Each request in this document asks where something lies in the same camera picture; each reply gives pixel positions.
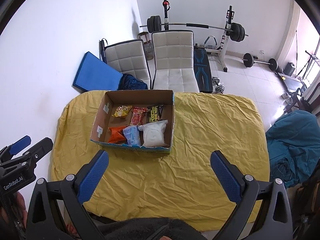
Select dark wooden chair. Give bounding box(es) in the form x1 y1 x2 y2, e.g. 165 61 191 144
284 82 320 117

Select grey ab trainer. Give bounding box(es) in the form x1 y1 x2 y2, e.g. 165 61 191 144
205 35 222 50

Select long barbell with plates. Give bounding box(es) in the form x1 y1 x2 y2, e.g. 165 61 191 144
139 16 249 42

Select light blue tissue packet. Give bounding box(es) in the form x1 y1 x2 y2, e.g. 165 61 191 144
122 126 141 147

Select red snack packet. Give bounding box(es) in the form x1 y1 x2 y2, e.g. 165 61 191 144
129 107 148 126

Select cardboard box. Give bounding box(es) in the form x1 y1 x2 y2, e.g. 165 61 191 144
90 89 175 155

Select orange snack packet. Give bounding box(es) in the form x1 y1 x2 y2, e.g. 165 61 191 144
108 126 127 144

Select dark blue cloth bag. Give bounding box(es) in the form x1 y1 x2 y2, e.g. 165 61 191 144
117 74 148 90

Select blue foam mat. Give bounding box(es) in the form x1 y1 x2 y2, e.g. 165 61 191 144
72 52 123 92

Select white barbell rack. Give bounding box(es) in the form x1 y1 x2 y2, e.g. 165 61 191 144
161 0 237 73

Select white powder pouch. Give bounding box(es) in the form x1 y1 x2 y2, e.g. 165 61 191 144
138 120 168 147

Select person's left forearm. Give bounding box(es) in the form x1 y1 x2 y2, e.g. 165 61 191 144
11 192 28 230

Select black tripod stand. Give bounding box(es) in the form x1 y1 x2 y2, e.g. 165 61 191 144
296 51 320 80

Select black wipes packet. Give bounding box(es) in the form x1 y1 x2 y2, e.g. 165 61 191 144
146 104 164 123

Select tall white padded chair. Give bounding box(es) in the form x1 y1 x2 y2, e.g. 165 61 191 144
151 31 200 92

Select yellow snack packet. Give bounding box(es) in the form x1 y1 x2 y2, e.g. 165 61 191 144
112 105 132 118

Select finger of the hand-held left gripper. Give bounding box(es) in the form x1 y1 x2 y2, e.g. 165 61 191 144
12 137 54 167
0 135 32 160

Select yellow tablecloth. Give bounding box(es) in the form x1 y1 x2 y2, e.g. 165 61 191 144
51 91 270 232

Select red printed packet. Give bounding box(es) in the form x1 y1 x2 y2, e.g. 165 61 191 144
66 224 78 238

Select short barbell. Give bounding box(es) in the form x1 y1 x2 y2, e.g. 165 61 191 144
243 53 278 71

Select black folded frame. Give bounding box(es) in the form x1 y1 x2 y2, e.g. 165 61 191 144
99 39 108 62

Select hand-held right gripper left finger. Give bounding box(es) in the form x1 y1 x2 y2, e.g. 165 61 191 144
25 150 110 240

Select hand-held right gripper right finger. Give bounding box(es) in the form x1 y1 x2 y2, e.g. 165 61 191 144
210 150 293 240

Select low white padded chair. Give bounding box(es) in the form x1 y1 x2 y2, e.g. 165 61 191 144
104 40 151 90

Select treadmill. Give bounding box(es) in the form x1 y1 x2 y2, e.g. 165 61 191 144
276 72 307 93

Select teal cloth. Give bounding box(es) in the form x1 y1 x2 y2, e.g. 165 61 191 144
265 110 320 188

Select plaid shorts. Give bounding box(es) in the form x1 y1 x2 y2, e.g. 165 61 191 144
271 159 295 180

